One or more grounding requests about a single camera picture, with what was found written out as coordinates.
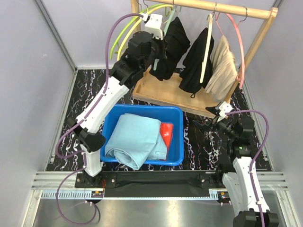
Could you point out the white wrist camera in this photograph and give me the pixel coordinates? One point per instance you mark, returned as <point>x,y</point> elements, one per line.
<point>222,109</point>
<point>153,23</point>

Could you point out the pink plastic hanger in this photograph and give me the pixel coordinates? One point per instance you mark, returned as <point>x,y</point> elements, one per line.
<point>241,74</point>

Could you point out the cream plastic hanger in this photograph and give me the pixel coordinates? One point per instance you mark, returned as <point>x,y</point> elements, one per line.
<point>207,46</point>

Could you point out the mint green hanger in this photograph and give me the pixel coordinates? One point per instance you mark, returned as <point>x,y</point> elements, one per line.
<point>174,13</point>

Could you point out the beige trousers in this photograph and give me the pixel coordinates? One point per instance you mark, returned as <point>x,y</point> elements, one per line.
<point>224,71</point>

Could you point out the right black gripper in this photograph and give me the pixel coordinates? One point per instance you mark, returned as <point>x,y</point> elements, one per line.
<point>205,125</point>

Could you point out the aluminium rail frame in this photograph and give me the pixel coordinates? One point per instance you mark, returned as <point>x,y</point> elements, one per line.
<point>61,185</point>

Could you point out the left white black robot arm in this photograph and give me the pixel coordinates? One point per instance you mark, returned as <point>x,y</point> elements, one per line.
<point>143,49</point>

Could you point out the wooden clothes rack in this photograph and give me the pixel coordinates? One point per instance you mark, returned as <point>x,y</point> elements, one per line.
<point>166,92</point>

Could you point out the black trousers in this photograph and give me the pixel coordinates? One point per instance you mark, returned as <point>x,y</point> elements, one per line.
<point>193,65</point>
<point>177,45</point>

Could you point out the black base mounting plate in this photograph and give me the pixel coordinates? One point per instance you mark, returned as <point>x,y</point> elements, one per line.
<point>154,184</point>

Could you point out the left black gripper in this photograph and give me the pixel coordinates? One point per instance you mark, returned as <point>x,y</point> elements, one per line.
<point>162,44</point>

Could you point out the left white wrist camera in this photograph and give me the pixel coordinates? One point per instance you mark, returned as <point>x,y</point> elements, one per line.
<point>153,23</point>

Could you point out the blue plastic bin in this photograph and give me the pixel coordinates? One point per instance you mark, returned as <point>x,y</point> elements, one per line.
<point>167,114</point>

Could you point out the light blue trousers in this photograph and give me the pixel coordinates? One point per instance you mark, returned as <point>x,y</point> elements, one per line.
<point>136,139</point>

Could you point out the red white patterned trousers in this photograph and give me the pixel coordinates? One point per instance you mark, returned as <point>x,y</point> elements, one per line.
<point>166,131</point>

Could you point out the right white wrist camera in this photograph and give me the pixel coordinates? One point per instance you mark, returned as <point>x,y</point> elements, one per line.
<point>222,109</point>

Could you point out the green plastic hanger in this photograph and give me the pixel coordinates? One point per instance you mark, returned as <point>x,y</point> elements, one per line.
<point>131,27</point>

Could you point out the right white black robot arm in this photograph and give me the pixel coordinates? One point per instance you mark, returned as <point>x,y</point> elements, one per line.
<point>240,176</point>

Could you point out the yellow plastic hanger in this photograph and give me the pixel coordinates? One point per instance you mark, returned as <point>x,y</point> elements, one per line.
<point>136,24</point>

